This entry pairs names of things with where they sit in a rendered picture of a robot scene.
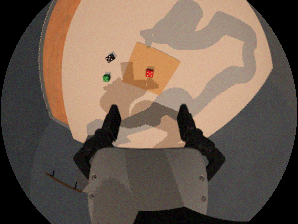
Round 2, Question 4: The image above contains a red die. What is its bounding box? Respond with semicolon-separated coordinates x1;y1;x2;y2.
146;69;154;77

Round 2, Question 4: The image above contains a black die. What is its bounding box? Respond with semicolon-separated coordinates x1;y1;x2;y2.
105;53;115;63

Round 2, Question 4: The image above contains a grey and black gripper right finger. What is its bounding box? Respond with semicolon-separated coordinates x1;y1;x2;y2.
177;104;225;182

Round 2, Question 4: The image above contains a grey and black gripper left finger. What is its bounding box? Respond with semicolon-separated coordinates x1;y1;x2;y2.
73;104;121;180

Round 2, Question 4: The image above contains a tan flat mat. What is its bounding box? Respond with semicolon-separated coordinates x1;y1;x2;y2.
122;42;181;95

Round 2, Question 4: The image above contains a green die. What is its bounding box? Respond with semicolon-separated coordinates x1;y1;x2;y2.
103;74;110;82

